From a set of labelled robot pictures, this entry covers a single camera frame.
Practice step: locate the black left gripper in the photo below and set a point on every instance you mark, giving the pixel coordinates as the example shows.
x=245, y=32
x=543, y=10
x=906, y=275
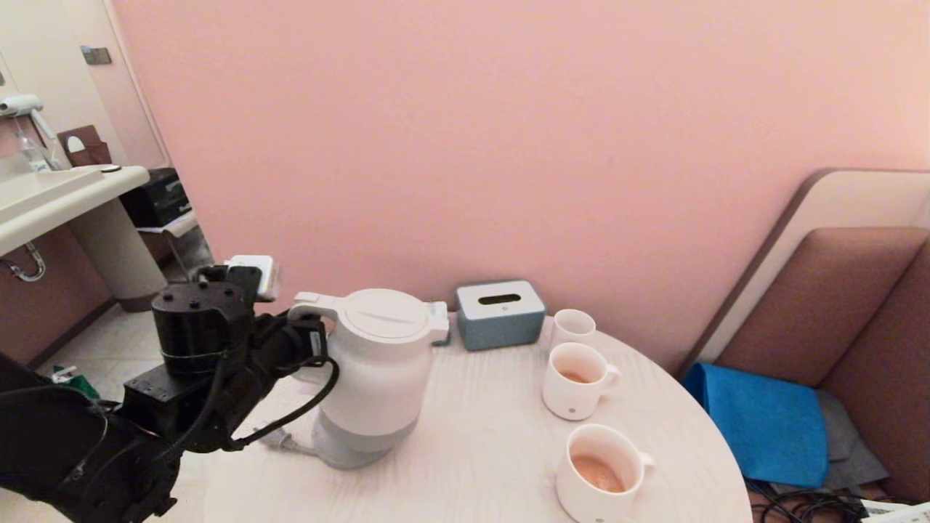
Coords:
x=203, y=334

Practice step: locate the white electric kettle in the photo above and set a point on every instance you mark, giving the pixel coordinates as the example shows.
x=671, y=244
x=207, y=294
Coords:
x=378, y=378

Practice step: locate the white ribbed ceramic mug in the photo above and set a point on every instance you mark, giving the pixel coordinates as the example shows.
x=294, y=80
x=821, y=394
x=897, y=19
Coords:
x=567, y=401
x=581, y=503

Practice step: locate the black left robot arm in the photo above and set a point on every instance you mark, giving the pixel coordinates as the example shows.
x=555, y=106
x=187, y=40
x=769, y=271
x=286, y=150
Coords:
x=58, y=450

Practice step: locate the clear plastic bottle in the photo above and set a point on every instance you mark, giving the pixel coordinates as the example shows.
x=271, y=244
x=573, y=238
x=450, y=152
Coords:
x=33, y=156

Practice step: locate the grey kettle power plug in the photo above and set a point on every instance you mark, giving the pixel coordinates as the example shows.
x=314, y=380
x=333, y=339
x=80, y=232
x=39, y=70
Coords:
x=287, y=441

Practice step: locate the white metal-legged stool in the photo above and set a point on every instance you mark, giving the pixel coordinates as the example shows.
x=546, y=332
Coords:
x=174, y=226

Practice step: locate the blue-grey tissue box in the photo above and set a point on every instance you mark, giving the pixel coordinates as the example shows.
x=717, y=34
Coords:
x=501, y=327

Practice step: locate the black box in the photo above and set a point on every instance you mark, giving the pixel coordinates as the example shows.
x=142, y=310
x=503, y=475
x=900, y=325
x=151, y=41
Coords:
x=156, y=203

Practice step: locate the green shopping bag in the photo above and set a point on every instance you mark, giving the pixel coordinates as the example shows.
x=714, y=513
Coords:
x=86, y=385

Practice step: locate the chrome sink drain pipe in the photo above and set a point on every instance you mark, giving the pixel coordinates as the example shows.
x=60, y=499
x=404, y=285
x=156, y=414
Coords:
x=33, y=273

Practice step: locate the brown tissue holder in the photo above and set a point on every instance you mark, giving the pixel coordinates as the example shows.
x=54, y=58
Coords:
x=87, y=154

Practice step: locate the white sink counter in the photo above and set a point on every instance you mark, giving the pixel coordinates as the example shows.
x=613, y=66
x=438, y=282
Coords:
x=43, y=196

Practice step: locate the white hair dryer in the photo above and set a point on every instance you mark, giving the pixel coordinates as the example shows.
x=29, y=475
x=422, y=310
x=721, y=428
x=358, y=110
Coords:
x=22, y=106

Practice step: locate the blue folded cloth bag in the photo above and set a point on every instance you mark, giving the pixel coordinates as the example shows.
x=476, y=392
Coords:
x=763, y=421

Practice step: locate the brown and cream sofa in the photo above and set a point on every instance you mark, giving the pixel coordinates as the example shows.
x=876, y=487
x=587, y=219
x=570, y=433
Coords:
x=835, y=305

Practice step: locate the grey folded cloth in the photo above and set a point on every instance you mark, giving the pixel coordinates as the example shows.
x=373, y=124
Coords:
x=843, y=436

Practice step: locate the white printed paper sheet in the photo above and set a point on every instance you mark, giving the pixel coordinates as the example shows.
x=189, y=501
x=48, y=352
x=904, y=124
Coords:
x=901, y=516

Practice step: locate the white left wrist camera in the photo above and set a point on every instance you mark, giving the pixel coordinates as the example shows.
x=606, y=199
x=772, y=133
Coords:
x=263, y=280

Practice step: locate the grey wall switch plate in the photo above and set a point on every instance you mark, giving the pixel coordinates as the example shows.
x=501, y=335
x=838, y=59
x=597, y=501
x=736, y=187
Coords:
x=96, y=56

